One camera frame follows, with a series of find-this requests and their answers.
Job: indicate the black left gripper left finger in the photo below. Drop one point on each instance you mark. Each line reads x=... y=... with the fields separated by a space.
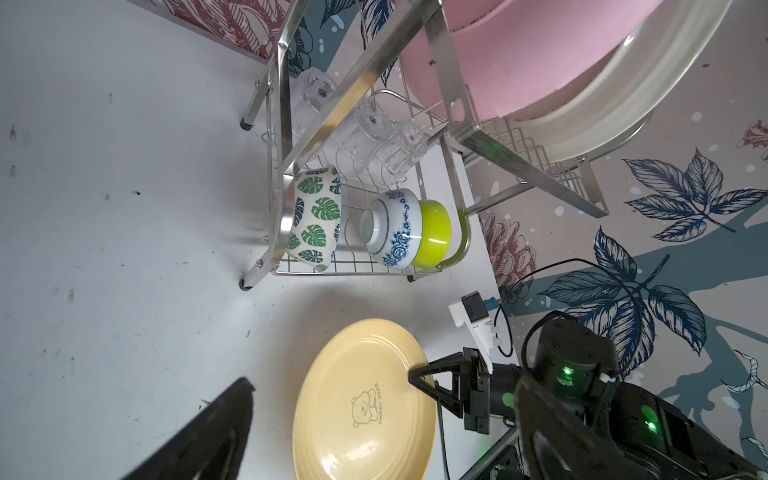
x=211 y=446

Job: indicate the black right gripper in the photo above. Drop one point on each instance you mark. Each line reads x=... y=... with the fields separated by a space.
x=466 y=369

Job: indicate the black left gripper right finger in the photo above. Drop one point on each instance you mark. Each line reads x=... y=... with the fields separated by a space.
x=556 y=445

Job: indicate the yellow plate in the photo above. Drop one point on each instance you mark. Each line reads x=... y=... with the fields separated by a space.
x=357 y=416

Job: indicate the white floral plate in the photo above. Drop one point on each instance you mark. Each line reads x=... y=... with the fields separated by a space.
x=643 y=70

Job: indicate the pink plate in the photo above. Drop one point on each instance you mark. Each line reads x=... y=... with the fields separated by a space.
x=515 y=53

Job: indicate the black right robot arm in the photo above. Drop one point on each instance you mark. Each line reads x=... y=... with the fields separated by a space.
x=579 y=369

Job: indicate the silver two-tier dish rack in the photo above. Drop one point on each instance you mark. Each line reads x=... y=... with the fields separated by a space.
x=322 y=141

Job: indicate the lime green bowl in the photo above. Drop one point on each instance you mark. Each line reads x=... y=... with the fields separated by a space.
x=436 y=235

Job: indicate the blue white floral bowl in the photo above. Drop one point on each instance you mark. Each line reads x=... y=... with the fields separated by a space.
x=391 y=228

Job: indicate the green leaf pattern bowl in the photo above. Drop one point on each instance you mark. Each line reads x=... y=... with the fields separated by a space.
x=317 y=218

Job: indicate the clear glass cup right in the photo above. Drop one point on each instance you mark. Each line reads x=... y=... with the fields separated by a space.
x=404 y=149

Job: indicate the clear glass cup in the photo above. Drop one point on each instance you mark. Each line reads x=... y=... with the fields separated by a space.
x=404 y=149
x=363 y=132
x=309 y=95

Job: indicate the clear glass cup middle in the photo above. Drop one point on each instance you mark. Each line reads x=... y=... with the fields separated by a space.
x=363 y=132

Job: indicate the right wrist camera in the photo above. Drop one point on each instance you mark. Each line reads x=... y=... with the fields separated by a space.
x=481 y=318

